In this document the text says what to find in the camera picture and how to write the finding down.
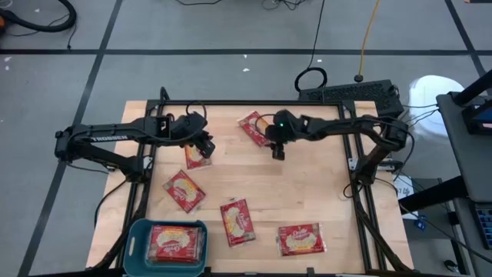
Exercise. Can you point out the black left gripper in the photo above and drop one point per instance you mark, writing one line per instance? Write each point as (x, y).
(190, 126)

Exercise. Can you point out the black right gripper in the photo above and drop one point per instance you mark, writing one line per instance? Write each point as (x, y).
(280, 129)

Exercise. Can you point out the red Orville popcorn bag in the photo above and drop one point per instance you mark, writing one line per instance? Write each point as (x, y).
(173, 243)
(251, 129)
(196, 161)
(301, 239)
(183, 191)
(237, 222)

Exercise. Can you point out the teal plastic basket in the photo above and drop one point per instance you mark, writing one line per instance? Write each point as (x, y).
(132, 246)

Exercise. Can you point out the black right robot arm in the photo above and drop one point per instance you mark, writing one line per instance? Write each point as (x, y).
(338, 125)

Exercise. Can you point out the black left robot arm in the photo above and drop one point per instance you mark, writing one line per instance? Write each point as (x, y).
(115, 132)

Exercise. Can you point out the white paper sheet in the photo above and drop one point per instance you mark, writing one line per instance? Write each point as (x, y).
(403, 188)

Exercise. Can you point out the white round stool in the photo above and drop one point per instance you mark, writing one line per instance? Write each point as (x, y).
(430, 96)

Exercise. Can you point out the black cart base beam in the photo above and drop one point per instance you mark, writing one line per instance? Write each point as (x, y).
(434, 194)

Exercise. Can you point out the blue tag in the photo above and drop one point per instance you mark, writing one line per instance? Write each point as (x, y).
(421, 223)

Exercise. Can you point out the grey workstation cart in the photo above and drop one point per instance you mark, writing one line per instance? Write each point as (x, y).
(461, 165)

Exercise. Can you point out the black monitor pole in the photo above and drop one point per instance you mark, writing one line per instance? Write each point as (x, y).
(474, 87)

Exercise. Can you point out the black caster wheel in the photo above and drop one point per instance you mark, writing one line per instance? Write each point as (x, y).
(450, 264)

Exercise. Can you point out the black keyboard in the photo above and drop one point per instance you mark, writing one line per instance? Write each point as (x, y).
(485, 227)

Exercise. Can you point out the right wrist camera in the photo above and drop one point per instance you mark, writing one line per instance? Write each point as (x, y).
(278, 152)

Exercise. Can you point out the black aluminium table frame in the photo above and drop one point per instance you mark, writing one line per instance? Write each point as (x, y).
(250, 103)

